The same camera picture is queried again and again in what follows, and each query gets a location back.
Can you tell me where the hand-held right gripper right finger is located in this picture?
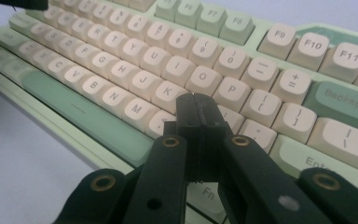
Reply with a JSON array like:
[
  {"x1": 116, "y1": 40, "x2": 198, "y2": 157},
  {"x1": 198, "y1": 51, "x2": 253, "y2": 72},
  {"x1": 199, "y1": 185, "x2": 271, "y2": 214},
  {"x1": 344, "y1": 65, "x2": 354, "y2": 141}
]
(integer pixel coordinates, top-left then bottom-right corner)
[{"x1": 194, "y1": 92, "x2": 235, "y2": 183}]

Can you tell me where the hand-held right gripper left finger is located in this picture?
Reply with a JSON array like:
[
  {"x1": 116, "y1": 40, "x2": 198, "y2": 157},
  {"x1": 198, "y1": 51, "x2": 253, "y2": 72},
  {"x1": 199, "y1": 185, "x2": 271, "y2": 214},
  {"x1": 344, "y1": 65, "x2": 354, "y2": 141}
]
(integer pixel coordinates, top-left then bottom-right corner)
[{"x1": 163, "y1": 92, "x2": 203, "y2": 183}]

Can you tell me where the green and pink keyboard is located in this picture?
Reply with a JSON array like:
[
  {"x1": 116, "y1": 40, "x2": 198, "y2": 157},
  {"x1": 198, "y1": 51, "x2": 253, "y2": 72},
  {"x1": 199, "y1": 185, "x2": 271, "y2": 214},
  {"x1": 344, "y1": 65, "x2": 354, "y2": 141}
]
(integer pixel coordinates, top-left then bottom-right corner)
[{"x1": 0, "y1": 0, "x2": 358, "y2": 224}]

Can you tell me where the white table cover board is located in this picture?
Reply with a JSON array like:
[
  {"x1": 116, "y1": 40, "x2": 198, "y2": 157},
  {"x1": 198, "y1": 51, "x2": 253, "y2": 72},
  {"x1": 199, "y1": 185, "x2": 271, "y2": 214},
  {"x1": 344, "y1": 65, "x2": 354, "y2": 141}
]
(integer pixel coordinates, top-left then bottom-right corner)
[{"x1": 0, "y1": 0, "x2": 358, "y2": 224}]

